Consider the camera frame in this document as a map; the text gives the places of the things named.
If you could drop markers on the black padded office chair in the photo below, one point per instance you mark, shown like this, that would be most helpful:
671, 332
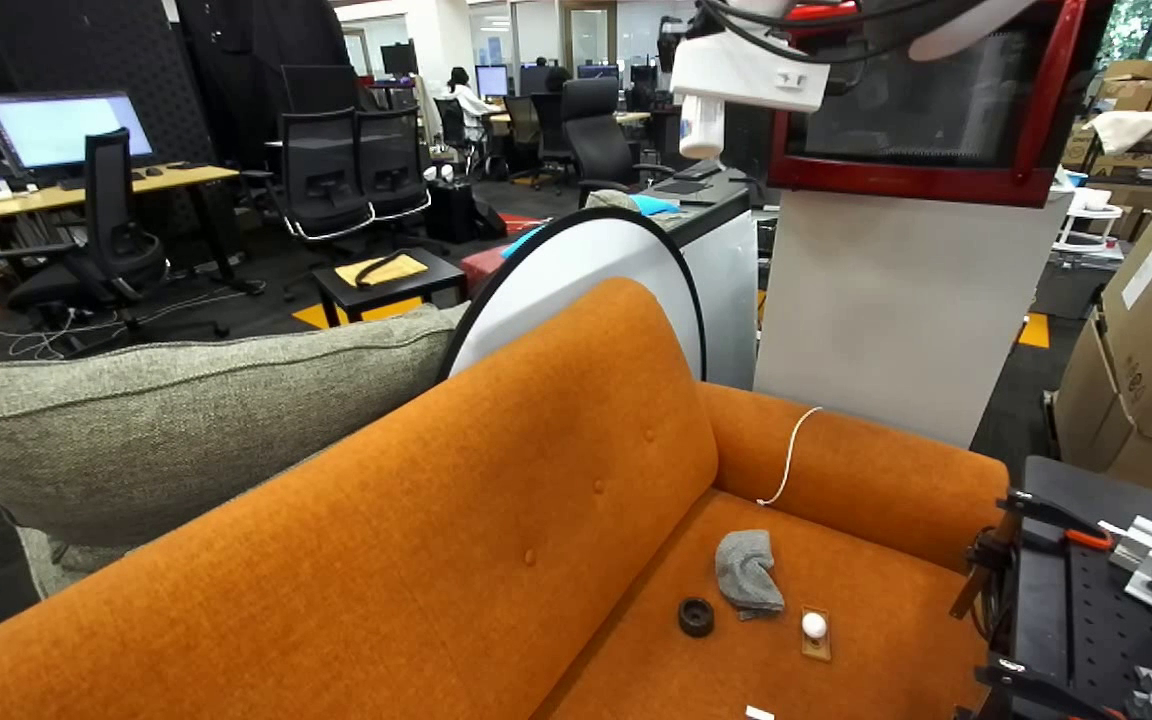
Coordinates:
599, 132

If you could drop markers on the black bag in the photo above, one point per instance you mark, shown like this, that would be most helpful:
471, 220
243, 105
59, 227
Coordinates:
456, 208

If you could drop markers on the seated person in white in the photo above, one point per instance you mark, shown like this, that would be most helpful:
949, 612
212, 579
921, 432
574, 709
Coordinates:
466, 105

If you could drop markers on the red black microwave oven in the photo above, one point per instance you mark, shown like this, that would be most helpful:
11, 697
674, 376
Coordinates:
921, 181

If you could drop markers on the crumpled grey cloth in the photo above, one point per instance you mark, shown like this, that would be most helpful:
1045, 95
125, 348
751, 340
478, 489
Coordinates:
746, 572

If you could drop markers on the lit computer monitor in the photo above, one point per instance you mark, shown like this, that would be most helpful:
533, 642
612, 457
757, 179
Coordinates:
63, 131

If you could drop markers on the red storage box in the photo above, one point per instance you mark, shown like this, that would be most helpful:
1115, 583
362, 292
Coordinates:
486, 262

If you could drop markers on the wooden office desk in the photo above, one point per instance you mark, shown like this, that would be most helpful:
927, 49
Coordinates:
80, 189

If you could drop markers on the small white ball cap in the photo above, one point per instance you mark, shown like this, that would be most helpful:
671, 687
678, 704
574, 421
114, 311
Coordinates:
812, 625

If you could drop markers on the white cabinet with dark top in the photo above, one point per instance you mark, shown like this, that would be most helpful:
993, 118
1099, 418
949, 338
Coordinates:
729, 292

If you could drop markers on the yellow paper sheet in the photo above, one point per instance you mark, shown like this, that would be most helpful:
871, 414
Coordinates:
383, 268

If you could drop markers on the small black side table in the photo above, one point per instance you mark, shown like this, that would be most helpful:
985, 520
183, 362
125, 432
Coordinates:
388, 287

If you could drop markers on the grey sofa cushion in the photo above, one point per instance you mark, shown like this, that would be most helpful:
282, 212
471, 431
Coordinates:
178, 425

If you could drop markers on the small white object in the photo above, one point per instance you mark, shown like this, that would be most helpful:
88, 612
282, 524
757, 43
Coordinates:
757, 714

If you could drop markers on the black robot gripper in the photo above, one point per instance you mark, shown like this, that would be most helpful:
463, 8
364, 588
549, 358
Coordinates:
671, 43

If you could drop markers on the teal flat item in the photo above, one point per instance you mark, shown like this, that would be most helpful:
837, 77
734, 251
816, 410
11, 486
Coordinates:
653, 205

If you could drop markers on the white pedestal cabinet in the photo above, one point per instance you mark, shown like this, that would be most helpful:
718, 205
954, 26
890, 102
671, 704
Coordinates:
910, 323

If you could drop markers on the orange fabric sofa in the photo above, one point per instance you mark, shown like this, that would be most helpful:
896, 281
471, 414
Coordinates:
471, 534

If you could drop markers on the black swivel chair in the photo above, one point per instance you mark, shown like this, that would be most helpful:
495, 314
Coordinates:
111, 255

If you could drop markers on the black mesh office chair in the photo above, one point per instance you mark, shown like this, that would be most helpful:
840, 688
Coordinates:
320, 167
392, 157

